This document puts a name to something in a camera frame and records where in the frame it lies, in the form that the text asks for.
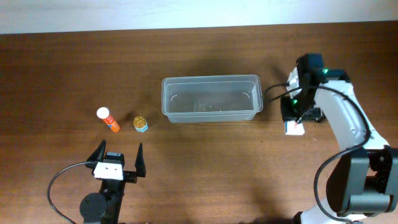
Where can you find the orange tube white cap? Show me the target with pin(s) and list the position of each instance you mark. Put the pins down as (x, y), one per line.
(104, 114)

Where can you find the white Panadol medicine box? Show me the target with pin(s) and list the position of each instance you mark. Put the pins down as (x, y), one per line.
(293, 128)

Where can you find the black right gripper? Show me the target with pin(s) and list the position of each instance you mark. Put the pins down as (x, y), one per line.
(288, 112)

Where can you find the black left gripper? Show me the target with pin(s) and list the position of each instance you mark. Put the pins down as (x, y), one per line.
(130, 177)

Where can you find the clear plastic container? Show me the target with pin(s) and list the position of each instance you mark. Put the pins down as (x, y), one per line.
(211, 98)

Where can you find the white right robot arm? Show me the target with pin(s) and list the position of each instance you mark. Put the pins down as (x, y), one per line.
(359, 181)

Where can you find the small jar gold lid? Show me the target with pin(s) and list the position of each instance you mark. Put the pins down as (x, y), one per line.
(140, 124)

